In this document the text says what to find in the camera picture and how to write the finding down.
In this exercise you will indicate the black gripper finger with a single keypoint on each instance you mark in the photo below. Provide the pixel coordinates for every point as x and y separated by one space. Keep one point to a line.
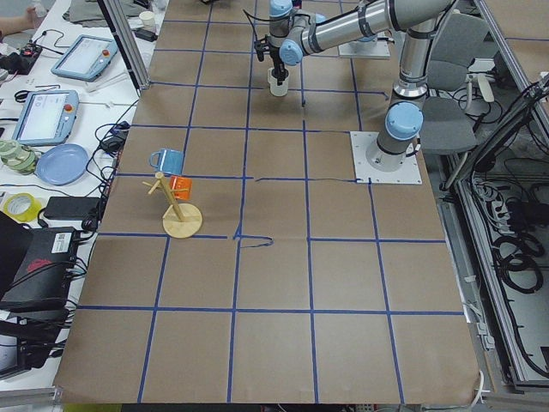
280 73
260 54

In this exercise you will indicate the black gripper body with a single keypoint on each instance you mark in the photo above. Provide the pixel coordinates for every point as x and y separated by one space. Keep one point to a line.
278 60

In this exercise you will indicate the grey white plastic mug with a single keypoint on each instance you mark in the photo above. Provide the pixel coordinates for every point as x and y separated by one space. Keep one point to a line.
277 88

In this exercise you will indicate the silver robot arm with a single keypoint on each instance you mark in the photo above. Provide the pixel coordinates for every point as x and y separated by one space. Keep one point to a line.
295 33
376 38

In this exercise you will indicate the white paper cup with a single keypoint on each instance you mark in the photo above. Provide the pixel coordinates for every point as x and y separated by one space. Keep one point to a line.
147 19

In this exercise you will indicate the orange translucent cup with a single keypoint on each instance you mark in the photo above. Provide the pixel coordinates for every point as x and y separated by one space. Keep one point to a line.
180 187

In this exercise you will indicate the person's hand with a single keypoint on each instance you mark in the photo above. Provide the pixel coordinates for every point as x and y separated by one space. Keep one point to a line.
31 18

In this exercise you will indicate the blue ceramic mug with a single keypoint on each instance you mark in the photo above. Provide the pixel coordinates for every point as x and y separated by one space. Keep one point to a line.
168 161

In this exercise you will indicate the upper blue teach pendant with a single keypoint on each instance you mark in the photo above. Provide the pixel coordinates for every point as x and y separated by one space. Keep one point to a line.
86 59

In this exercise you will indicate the blue teach pendant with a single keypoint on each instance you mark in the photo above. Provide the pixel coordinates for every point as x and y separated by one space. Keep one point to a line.
47 118
86 59

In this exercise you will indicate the wooden mug tree stand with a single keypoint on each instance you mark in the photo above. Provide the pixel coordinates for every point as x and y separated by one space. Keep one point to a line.
181 219

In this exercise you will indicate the brown paper table cover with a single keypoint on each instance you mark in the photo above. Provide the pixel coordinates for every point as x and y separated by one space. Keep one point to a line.
302 285

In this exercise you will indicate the lower blue teach pendant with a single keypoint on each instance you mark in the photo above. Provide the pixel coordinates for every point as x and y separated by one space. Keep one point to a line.
47 118

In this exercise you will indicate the blue plastic plate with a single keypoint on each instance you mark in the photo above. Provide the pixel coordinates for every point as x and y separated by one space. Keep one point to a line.
62 164

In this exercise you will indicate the black power adapter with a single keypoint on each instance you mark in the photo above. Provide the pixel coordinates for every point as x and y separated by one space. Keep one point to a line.
71 208

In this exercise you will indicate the green tape rolls stack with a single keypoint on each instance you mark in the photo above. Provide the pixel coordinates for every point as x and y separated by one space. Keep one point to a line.
17 157

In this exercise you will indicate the yellow tape roll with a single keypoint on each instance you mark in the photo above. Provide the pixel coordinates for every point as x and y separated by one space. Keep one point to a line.
22 207

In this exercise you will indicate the black computer box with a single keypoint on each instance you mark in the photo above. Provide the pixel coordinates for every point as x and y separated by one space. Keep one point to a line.
34 266

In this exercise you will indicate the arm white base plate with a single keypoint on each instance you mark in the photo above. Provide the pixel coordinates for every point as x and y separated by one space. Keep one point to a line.
373 166
354 49

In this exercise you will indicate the aluminium frame post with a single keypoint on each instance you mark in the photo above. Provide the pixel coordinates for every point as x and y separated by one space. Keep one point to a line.
120 28

